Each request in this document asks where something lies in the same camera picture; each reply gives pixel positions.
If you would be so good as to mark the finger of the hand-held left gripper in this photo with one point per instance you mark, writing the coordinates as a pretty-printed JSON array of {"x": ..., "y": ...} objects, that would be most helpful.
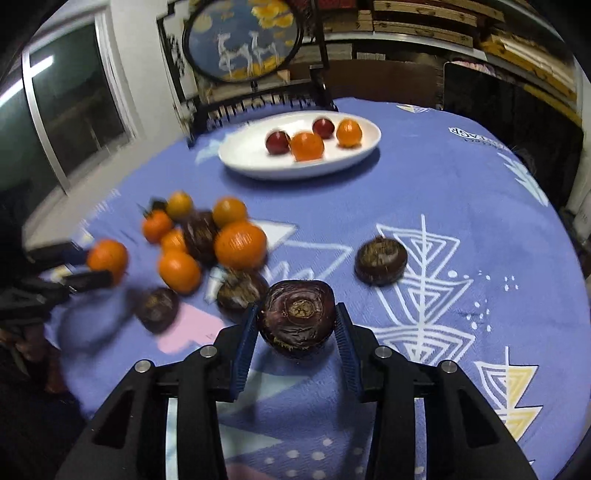
[
  {"x": 57, "y": 254},
  {"x": 90, "y": 280}
]

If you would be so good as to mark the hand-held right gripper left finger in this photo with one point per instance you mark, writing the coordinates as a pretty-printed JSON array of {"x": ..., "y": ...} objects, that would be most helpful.
[{"x": 244, "y": 355}]

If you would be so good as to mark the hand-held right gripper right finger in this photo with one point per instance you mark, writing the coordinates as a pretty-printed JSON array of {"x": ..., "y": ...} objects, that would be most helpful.
[{"x": 347, "y": 344}]

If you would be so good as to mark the large orange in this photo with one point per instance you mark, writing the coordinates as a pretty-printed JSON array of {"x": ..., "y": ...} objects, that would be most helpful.
[
  {"x": 240, "y": 244},
  {"x": 107, "y": 259},
  {"x": 179, "y": 272},
  {"x": 307, "y": 146}
]

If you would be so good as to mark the dark brown water chestnut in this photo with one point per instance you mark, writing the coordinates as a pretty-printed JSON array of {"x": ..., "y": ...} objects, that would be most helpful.
[
  {"x": 295, "y": 318},
  {"x": 381, "y": 261},
  {"x": 158, "y": 308},
  {"x": 241, "y": 291},
  {"x": 200, "y": 237}
]

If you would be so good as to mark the white oval plate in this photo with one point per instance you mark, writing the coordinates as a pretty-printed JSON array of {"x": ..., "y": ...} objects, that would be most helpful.
[{"x": 258, "y": 161}]

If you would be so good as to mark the small orange tangerine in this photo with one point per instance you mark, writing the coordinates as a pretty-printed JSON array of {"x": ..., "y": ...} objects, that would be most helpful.
[
  {"x": 156, "y": 226},
  {"x": 180, "y": 204},
  {"x": 229, "y": 210},
  {"x": 348, "y": 132},
  {"x": 172, "y": 242}
]

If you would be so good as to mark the blue printed tablecloth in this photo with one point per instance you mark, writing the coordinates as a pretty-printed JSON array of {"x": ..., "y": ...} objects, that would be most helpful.
[{"x": 443, "y": 194}]

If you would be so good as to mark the dark red round fruit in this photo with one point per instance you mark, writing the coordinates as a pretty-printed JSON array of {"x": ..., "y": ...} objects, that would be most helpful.
[
  {"x": 278, "y": 141},
  {"x": 323, "y": 128}
]

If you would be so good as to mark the round deer painting screen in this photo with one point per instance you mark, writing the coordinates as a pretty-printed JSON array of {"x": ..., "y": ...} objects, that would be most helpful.
[{"x": 240, "y": 41}]

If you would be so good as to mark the wooden shelving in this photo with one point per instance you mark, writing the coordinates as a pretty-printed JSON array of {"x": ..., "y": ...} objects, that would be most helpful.
[{"x": 438, "y": 23}]

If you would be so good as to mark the aluminium frame window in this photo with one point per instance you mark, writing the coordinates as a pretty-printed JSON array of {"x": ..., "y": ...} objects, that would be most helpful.
[{"x": 74, "y": 101}]

